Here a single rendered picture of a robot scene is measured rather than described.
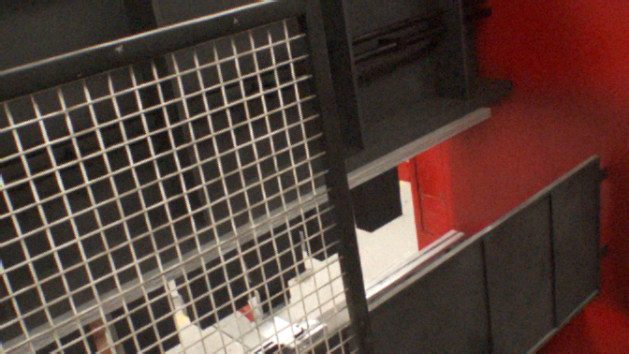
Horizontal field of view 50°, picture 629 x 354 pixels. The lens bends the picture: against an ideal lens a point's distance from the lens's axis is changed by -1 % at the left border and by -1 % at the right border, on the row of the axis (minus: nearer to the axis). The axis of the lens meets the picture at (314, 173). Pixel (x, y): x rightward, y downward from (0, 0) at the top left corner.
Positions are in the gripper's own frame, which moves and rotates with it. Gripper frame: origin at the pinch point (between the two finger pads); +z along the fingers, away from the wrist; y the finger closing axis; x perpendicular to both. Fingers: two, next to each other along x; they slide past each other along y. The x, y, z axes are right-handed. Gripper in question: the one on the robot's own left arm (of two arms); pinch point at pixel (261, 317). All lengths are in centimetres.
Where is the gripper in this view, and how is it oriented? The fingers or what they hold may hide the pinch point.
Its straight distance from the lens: 204.7
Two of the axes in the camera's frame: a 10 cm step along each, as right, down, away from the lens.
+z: 4.7, 8.8, -0.2
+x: -5.0, 2.9, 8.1
